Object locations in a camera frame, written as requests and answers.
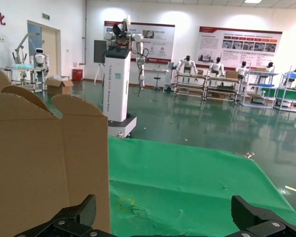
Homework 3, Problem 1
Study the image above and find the white lifting frame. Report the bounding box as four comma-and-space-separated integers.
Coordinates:
11, 31, 43, 65

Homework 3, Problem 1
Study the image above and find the beige door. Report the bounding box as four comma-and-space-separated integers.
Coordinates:
27, 20, 62, 83

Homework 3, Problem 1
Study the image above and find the black stool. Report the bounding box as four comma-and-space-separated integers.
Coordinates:
152, 76, 163, 91

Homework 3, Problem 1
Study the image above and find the small cardboard box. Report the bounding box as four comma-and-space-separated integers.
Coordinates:
0, 68, 111, 237

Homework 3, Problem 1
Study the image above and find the open cardboard box on floor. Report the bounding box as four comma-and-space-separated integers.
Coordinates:
44, 75, 74, 96

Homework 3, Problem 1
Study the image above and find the wide red-white wall display board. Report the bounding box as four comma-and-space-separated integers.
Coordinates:
198, 26, 283, 69

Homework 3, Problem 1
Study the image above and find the green table cloth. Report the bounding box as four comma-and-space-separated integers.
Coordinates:
108, 136, 296, 237

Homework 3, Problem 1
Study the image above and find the wooden shelf workbench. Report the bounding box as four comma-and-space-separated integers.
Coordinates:
205, 74, 240, 102
174, 71, 208, 97

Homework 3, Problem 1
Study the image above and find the metal frame work table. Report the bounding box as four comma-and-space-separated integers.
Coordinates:
4, 62, 50, 93

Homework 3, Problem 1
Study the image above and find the small white humanoid robot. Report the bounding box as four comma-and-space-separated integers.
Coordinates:
33, 47, 50, 76

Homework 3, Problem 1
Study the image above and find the red bin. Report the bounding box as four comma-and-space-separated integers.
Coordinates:
72, 68, 84, 81

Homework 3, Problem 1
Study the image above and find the vertical wall pipe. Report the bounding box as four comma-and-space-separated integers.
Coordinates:
81, 0, 89, 66

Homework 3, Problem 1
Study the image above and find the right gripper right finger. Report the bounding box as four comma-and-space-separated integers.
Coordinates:
230, 195, 296, 237

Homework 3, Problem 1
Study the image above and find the metal rack with green mat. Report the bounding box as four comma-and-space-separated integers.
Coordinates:
275, 65, 296, 112

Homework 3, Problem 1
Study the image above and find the grey board on tripod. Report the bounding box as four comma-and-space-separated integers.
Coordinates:
93, 39, 107, 83

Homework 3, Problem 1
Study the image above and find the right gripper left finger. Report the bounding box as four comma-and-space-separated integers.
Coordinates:
13, 194, 111, 237

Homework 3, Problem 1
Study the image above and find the metal rack with blue shelf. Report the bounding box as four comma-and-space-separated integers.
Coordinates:
241, 66, 280, 110

